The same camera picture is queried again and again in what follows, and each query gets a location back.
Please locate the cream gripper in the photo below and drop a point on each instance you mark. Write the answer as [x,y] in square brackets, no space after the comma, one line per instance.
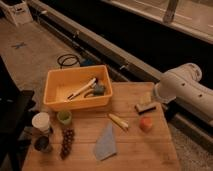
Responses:
[146,99]

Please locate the dark grape bunch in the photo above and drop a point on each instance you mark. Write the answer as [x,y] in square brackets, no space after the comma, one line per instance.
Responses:
[68,137]

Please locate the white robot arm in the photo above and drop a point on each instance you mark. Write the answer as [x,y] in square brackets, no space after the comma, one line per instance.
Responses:
[182,83]

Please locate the small green cup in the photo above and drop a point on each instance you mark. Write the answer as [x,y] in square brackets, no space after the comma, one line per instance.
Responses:
[64,117]

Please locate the white paper cup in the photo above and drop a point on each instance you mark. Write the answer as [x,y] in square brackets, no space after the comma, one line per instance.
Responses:
[41,121]

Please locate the black board eraser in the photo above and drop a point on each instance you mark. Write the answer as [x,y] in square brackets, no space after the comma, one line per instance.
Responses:
[142,108]

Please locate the orange round fruit toy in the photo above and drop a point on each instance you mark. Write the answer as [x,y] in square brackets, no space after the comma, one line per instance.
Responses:
[146,123]

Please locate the yellow banana toy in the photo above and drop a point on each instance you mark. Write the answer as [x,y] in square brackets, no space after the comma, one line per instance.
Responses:
[121,123]

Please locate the wooden cutting board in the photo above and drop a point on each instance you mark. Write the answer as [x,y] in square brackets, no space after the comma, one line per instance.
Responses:
[136,150]

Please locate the grey blue sponge toy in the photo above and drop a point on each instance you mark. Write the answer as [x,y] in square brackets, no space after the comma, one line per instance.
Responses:
[97,90]

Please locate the blue folded cloth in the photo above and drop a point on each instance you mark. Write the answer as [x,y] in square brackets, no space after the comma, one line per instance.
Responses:
[105,146]

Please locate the yellow plastic bin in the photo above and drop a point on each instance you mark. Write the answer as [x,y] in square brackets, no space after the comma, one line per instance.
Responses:
[61,83]

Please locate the dark metal can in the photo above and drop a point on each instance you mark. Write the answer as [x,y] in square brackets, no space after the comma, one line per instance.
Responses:
[43,145]

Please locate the black chair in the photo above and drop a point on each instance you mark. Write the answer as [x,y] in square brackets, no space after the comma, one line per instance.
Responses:
[14,107]

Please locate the white storage box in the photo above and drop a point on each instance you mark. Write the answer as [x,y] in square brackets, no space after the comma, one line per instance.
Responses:
[17,14]

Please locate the white handled brush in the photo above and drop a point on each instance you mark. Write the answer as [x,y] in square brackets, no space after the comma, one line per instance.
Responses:
[83,88]

